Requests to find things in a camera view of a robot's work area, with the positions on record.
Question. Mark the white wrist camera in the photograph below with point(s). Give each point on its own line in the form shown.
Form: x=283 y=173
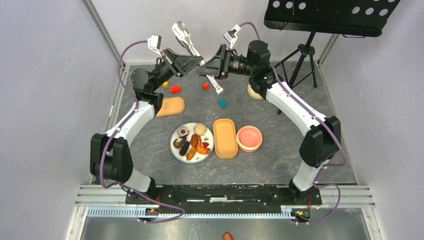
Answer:
x=154 y=44
x=231 y=36

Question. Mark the fried chicken piece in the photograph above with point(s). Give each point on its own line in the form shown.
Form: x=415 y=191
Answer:
x=194 y=140

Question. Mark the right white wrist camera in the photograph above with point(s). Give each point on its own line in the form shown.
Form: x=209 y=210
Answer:
x=231 y=36

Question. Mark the sushi piece red centre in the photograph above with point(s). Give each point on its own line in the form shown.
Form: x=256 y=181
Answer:
x=183 y=131

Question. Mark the metal serving tongs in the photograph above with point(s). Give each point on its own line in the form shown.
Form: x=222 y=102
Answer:
x=183 y=37

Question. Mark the fried chicken nugget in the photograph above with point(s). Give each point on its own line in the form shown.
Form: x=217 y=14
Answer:
x=191 y=153

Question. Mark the tan oblong box lid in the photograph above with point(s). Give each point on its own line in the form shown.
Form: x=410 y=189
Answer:
x=171 y=106

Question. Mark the tan oblong lunch box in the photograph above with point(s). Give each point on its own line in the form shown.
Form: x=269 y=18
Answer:
x=225 y=143

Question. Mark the cream round lid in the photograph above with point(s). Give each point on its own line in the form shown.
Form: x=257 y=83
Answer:
x=252 y=93

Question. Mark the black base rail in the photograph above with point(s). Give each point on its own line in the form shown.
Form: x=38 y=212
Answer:
x=224 y=199

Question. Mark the fried chicken wing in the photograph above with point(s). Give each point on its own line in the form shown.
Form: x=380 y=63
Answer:
x=200 y=148

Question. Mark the brown object at bottom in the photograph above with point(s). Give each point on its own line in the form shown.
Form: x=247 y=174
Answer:
x=227 y=236

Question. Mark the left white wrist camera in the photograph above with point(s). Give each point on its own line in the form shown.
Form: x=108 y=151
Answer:
x=154 y=44

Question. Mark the small red cube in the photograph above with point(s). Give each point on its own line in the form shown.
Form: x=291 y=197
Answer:
x=205 y=86

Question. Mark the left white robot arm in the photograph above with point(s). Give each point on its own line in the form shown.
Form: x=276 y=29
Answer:
x=110 y=156

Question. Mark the white steamed bun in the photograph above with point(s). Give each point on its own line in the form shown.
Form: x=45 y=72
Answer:
x=200 y=129

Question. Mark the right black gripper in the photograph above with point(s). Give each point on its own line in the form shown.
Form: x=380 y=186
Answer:
x=214 y=66

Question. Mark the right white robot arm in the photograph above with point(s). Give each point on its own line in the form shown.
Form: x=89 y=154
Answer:
x=321 y=134

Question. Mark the pink round bowl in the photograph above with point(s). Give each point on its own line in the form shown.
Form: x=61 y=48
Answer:
x=249 y=138

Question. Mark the large red block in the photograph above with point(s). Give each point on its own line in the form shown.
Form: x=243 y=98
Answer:
x=175 y=89

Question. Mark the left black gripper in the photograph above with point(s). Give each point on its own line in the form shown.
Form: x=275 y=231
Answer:
x=180 y=64

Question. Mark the teal block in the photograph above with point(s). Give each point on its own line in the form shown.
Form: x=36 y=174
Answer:
x=222 y=103

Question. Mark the black sea cucumber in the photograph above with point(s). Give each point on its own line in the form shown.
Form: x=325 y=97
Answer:
x=184 y=148

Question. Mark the black music stand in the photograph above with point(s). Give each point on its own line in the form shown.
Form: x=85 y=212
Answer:
x=349 y=18

